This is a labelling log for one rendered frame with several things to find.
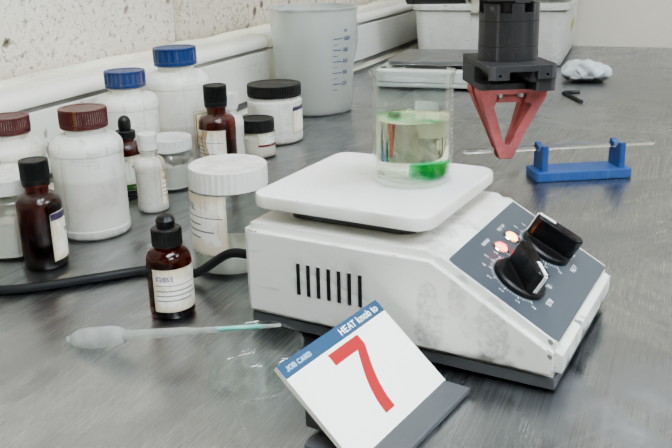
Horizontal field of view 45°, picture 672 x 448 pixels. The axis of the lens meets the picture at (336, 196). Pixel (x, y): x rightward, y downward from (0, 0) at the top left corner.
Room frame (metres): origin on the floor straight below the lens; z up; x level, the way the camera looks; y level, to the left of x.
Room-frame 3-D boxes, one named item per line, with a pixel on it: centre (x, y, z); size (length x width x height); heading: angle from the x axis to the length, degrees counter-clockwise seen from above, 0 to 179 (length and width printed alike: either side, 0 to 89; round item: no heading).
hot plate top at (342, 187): (0.50, -0.03, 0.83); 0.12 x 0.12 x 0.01; 61
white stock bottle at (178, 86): (0.91, 0.17, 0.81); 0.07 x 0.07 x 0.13
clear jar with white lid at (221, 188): (0.59, 0.08, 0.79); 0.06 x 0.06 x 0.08
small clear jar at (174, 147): (0.80, 0.17, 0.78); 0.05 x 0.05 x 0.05
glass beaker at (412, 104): (0.50, -0.05, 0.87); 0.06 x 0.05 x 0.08; 179
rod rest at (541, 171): (0.80, -0.25, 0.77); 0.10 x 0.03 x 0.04; 96
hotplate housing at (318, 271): (0.49, -0.05, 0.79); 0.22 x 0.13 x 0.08; 61
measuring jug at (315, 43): (1.20, 0.02, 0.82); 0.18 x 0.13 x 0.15; 144
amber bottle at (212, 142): (0.85, 0.12, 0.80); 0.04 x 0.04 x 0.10
